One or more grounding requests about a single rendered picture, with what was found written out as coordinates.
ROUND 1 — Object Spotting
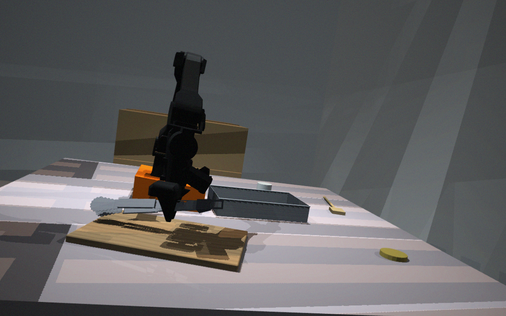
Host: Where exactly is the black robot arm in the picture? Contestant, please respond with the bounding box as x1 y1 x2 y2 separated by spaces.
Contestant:
150 51 213 194

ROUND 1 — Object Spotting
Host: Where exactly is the olive-yellow flat disc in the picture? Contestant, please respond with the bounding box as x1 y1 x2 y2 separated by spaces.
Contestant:
379 248 408 262

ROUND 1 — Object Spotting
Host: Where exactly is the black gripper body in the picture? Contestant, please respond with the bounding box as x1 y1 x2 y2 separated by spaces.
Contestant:
148 153 192 200

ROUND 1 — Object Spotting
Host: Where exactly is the grey cylinder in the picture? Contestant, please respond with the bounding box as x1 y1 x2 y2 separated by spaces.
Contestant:
257 182 272 190

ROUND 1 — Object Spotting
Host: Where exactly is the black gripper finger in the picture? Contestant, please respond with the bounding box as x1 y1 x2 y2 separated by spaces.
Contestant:
157 194 184 222
172 189 190 219

